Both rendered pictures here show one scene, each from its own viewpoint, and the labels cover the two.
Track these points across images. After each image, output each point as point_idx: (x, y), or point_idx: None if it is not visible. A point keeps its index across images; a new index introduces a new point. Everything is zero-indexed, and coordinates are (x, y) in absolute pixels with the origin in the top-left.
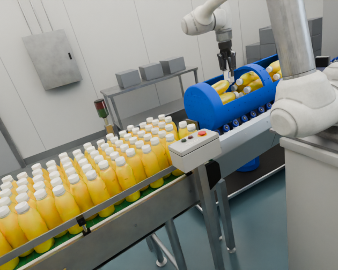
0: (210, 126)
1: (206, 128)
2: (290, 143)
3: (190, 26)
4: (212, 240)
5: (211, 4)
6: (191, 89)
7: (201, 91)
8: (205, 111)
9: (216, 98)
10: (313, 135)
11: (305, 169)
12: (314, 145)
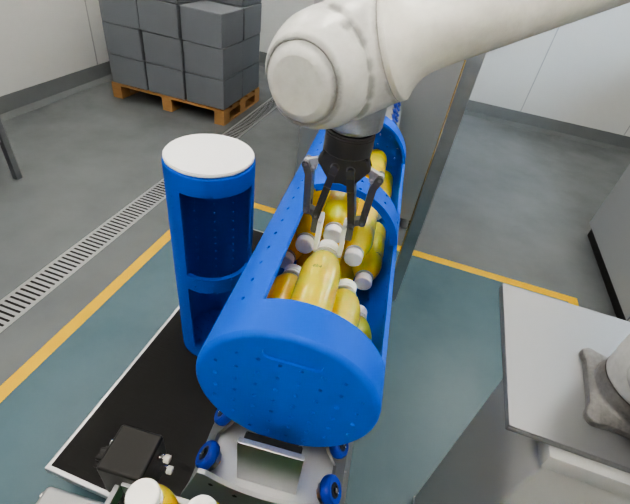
0: (330, 440)
1: (306, 440)
2: (583, 470)
3: (352, 100)
4: None
5: (509, 29)
6: (271, 344)
7: (340, 363)
8: (330, 409)
9: (379, 371)
10: (610, 433)
11: (584, 501)
12: None
